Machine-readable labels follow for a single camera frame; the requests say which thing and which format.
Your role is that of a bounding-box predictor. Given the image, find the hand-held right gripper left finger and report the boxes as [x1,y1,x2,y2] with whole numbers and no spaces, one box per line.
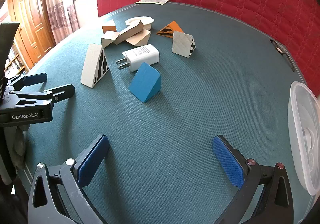
[27,134,110,224]

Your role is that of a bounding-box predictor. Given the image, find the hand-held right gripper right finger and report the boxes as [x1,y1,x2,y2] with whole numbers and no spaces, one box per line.
[212,135,294,224]

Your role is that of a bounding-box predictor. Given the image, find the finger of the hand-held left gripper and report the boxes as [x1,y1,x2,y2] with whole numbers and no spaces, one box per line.
[5,84,75,109]
[9,73,48,90]

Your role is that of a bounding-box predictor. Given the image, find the blue wedge block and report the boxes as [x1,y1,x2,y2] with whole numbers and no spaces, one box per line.
[129,62,162,103]

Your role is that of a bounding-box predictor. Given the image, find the clear plastic container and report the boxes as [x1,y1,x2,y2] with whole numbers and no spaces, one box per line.
[287,81,320,196]

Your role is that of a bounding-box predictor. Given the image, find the long wooden block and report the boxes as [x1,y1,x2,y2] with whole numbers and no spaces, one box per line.
[114,21,144,45]

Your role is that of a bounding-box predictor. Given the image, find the white ceramic dish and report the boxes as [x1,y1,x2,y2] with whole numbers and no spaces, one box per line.
[125,16,154,31]

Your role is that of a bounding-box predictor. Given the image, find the orange tiger-striped wedge block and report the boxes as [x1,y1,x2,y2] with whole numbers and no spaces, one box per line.
[156,21,185,39]

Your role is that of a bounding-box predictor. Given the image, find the bookshelf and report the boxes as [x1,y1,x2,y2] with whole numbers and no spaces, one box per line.
[4,46,28,79]

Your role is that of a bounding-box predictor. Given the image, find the white zebra-striped wedge block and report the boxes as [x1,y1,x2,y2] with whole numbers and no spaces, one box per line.
[80,43,110,88]
[172,31,196,58]

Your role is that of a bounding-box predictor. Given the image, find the wooden door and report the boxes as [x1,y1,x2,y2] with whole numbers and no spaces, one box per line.
[7,0,56,69]

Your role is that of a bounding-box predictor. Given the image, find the natural wooden block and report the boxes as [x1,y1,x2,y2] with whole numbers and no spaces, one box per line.
[101,31,120,49]
[125,29,152,46]
[102,19,117,35]

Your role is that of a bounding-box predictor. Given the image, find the patterned curtain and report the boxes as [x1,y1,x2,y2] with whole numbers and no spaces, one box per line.
[45,0,80,45]

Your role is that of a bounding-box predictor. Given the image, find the white plug charger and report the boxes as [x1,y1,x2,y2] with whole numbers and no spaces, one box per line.
[116,44,160,72]

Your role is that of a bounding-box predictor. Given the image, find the eyeglasses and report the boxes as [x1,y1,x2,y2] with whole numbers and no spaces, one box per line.
[269,39,295,72]

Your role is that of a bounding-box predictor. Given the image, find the paper leaflet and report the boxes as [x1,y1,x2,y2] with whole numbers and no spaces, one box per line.
[134,0,170,5]

